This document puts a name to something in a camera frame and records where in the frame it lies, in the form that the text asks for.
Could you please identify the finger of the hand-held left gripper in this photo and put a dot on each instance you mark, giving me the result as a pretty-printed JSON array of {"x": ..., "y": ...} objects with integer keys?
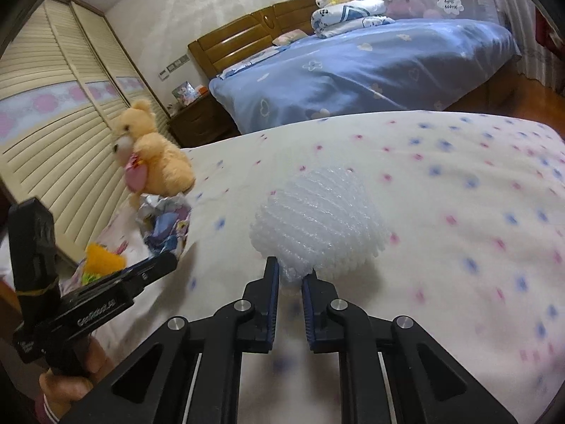
[{"x": 152, "y": 271}]

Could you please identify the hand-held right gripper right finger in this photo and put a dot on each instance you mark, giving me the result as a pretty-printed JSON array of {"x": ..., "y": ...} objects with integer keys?
[{"x": 309, "y": 313}]

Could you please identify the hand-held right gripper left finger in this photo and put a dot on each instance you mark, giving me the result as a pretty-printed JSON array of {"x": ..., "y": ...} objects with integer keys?
[{"x": 271, "y": 300}]

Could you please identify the white foam fruit net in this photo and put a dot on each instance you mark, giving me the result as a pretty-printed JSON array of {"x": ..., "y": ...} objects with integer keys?
[{"x": 318, "y": 221}]

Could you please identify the person's left forearm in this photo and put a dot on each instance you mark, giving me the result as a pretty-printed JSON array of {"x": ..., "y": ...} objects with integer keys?
[{"x": 44, "y": 413}]

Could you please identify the person's left hand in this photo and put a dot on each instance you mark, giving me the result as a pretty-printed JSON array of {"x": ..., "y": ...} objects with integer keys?
[{"x": 70, "y": 386}]

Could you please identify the colourful shiny wrapper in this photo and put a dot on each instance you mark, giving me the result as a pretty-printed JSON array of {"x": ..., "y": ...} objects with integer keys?
[{"x": 165, "y": 225}]

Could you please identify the yellow foam fruit net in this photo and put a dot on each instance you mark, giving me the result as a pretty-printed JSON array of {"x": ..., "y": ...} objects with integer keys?
[{"x": 103, "y": 258}]

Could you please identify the tan teddy bear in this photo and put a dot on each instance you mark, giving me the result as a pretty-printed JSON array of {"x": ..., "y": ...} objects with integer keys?
[{"x": 163, "y": 163}]

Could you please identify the wooden nightstand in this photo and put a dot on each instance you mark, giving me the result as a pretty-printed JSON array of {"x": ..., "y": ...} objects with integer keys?
[{"x": 198, "y": 119}]

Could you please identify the cream louvred wardrobe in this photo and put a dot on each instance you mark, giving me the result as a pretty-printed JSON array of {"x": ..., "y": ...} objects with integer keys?
[{"x": 57, "y": 110}]

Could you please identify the blue bed with wooden headboard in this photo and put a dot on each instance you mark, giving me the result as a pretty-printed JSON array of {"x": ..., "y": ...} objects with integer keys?
[{"x": 238, "y": 39}]

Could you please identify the pink pillow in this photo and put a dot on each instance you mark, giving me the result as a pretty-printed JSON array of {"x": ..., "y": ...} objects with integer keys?
[{"x": 289, "y": 37}]

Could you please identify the folded blue white blanket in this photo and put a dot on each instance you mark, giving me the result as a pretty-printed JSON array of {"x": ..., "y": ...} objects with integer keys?
[{"x": 348, "y": 17}]

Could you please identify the white patterned curtain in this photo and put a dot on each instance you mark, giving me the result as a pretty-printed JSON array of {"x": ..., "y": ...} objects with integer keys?
[{"x": 525, "y": 17}]

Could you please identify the picture frame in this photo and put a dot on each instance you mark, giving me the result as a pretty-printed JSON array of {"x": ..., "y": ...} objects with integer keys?
[{"x": 184, "y": 93}]

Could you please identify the wall switch panel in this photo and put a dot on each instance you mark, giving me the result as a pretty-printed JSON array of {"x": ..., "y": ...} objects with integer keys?
[{"x": 176, "y": 64}]

